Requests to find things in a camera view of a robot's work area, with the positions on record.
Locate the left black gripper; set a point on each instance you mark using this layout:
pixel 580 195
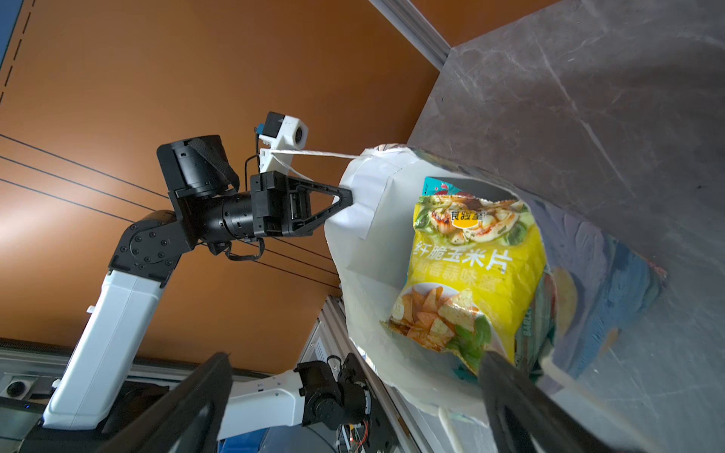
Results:
pixel 282 207

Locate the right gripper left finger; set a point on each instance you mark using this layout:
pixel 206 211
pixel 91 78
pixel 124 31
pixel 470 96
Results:
pixel 188 419

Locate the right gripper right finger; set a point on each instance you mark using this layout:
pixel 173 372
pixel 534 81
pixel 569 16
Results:
pixel 523 419

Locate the teal snack packet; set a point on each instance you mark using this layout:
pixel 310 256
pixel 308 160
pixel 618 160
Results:
pixel 438 187

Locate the floral paper gift bag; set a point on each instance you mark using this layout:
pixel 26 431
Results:
pixel 601 285

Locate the yellow snack packet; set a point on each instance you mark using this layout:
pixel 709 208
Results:
pixel 474 269

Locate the teal Fox's candy bag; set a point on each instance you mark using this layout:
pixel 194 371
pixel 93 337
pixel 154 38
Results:
pixel 543 321

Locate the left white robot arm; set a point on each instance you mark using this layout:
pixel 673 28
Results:
pixel 208 208

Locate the aluminium front rail frame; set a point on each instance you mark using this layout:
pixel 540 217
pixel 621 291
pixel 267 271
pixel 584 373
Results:
pixel 78 403

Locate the left aluminium corner post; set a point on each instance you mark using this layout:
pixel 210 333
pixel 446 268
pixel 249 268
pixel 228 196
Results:
pixel 416 29

